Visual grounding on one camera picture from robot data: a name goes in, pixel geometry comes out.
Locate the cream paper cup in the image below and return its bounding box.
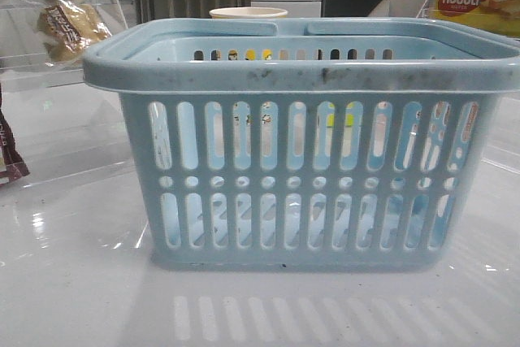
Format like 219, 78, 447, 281
210, 7, 288, 19

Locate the packaged bread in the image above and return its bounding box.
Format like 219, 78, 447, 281
37, 0, 112, 64

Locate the light blue plastic basket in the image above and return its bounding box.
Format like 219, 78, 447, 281
83, 18, 519, 270

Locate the clear acrylic display stand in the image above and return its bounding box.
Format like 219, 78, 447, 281
1, 0, 126, 188

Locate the dark red snack packet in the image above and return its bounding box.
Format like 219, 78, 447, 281
0, 109, 31, 188

